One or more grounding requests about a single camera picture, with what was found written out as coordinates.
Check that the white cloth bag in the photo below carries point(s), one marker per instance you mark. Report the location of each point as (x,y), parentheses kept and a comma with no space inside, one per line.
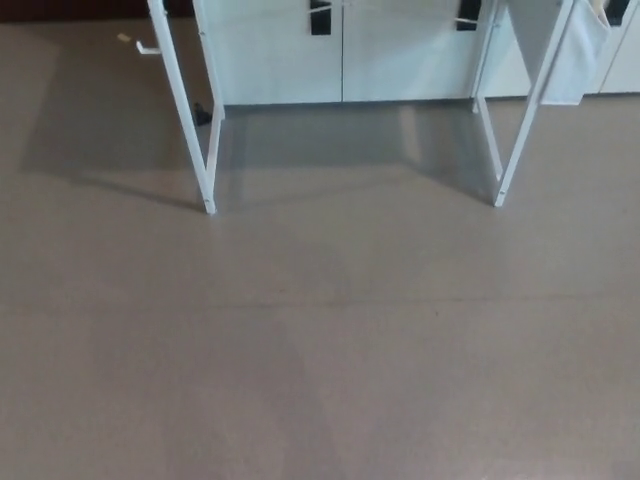
(575,55)

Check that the white metal table leg frame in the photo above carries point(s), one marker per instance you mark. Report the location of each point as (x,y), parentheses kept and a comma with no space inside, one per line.
(520,125)
(187,100)

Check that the small black object on floor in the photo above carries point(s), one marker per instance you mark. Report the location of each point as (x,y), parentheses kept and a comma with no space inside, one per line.
(202,114)

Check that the white cabinet with doors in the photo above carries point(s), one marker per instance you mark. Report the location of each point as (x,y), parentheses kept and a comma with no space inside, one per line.
(300,60)
(612,55)

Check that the white hook on table frame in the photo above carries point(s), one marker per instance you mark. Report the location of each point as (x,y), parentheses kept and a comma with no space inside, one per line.
(146,48)

